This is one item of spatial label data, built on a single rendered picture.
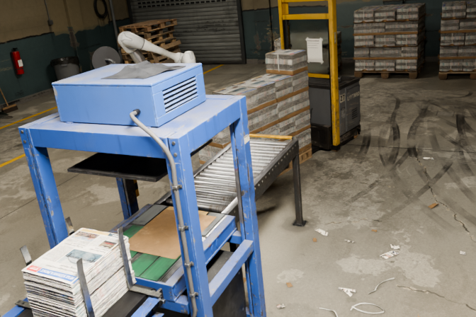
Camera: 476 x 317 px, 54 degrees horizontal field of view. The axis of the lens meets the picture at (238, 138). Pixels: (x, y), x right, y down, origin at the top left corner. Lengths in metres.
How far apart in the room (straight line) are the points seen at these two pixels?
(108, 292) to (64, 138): 0.74
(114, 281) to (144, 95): 0.86
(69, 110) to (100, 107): 0.20
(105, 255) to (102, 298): 0.19
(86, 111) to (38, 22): 9.22
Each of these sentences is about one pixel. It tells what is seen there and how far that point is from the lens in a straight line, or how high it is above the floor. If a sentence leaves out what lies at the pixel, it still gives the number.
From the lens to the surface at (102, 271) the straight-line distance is 2.21.
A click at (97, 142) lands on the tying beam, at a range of 2.23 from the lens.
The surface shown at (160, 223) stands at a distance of 2.88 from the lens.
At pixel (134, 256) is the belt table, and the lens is 2.64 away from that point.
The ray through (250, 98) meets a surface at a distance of 4.66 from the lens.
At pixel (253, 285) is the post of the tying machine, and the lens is 2.96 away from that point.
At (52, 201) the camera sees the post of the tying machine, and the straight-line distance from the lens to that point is 2.67.
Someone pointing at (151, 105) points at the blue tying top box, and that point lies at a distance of 2.11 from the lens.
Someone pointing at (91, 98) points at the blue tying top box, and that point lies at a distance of 2.32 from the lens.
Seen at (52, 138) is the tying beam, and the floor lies 1.50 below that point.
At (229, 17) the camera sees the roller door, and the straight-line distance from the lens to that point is 11.99.
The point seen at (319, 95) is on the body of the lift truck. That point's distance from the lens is 5.89.
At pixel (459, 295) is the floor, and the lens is 3.61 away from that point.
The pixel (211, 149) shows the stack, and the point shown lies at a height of 0.57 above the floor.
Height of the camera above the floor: 2.16
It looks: 19 degrees down
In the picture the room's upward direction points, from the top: 6 degrees counter-clockwise
